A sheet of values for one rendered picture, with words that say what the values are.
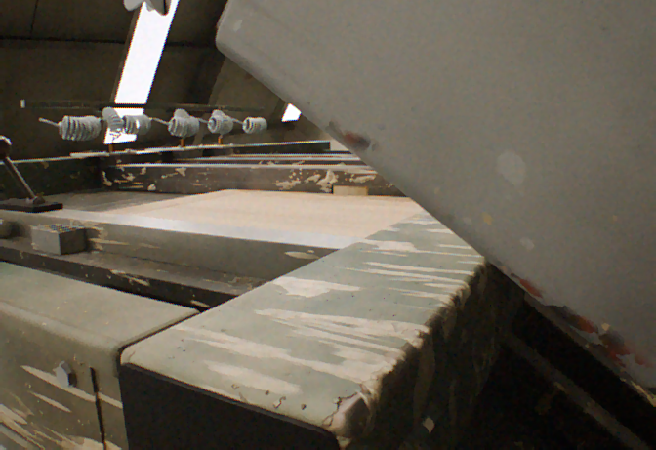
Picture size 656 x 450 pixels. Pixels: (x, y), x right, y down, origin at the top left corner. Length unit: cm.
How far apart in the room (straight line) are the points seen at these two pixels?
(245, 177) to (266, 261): 66
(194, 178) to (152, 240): 66
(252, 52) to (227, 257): 38
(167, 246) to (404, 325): 39
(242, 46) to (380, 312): 15
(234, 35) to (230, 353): 13
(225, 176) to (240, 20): 102
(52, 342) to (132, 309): 4
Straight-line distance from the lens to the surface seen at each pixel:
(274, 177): 108
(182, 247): 56
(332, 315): 25
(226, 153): 181
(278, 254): 48
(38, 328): 30
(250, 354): 22
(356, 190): 99
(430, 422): 25
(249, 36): 16
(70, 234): 69
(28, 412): 36
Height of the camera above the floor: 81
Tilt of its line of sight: 18 degrees up
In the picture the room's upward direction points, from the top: 50 degrees counter-clockwise
